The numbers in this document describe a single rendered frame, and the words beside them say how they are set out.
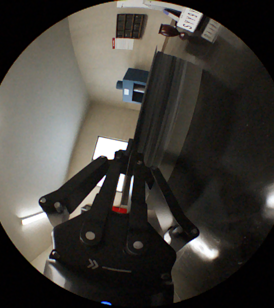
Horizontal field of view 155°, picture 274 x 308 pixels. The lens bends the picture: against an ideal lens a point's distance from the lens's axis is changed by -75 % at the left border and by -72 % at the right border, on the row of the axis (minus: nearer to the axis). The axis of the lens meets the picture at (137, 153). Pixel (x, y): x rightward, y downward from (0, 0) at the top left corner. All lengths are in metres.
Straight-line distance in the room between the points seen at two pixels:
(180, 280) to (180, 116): 0.29
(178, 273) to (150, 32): 2.29
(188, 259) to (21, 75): 2.06
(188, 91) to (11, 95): 1.87
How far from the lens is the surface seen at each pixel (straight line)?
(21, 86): 1.93
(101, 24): 2.36
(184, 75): 0.23
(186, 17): 0.41
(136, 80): 1.97
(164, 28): 0.55
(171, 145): 0.23
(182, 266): 0.19
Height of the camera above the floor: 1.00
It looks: 4 degrees down
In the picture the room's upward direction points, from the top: 78 degrees counter-clockwise
